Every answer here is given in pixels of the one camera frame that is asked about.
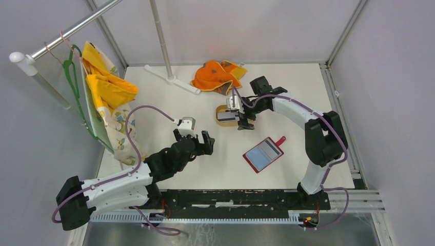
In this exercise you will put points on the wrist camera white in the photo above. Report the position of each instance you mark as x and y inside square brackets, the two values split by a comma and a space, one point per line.
[185, 126]
[234, 104]

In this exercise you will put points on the white card black stripe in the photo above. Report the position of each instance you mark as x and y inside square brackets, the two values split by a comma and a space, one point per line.
[227, 116]

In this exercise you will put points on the white rack stand base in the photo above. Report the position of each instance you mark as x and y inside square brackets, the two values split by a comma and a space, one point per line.
[172, 80]

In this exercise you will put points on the vertical metal pole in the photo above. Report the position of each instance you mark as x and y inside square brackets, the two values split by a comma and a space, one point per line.
[160, 34]

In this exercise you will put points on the orange yellow cloth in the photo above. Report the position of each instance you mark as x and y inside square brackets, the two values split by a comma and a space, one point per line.
[218, 76]

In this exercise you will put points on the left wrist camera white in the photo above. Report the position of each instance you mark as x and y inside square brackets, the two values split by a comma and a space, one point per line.
[185, 126]

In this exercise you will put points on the metal hanging rail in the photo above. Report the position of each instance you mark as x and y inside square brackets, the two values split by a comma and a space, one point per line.
[26, 61]

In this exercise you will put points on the red leather card holder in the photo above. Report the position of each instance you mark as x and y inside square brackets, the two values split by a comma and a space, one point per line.
[256, 158]

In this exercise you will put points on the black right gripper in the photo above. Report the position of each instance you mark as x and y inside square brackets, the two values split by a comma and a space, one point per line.
[243, 122]

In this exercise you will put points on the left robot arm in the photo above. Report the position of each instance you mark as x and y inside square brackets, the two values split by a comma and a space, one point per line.
[78, 201]

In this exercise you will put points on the yellow patterned hanging cloth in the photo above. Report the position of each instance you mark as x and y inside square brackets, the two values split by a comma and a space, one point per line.
[111, 96]

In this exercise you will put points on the white card dark stripe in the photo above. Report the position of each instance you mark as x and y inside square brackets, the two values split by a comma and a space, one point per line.
[270, 149]

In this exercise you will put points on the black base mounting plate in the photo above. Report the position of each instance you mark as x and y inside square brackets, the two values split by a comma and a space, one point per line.
[234, 204]

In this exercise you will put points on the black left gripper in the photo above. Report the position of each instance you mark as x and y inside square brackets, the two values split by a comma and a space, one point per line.
[205, 148]

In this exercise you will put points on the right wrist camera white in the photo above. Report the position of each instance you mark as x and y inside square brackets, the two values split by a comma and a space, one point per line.
[234, 104]

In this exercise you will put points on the green clothes hanger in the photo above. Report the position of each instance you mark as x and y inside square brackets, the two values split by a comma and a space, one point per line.
[90, 117]

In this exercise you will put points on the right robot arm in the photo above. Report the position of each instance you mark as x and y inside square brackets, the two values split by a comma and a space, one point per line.
[325, 141]

